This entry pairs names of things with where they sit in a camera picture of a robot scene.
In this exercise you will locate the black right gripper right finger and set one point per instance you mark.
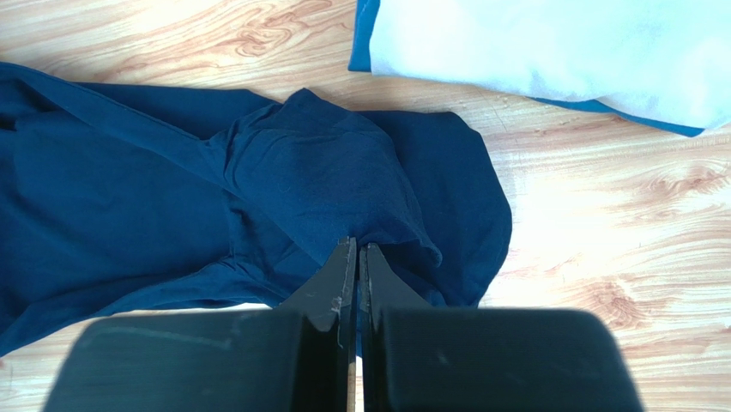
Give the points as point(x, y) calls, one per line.
point(418, 357)

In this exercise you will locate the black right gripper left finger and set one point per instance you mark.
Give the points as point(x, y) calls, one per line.
point(299, 356)

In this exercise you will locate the navy t shirt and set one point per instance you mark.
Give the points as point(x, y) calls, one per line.
point(116, 198)

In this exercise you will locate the blue folded t shirt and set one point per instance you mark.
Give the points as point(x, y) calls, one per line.
point(360, 61)

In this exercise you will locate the beige folded t shirt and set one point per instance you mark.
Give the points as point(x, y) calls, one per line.
point(663, 61)

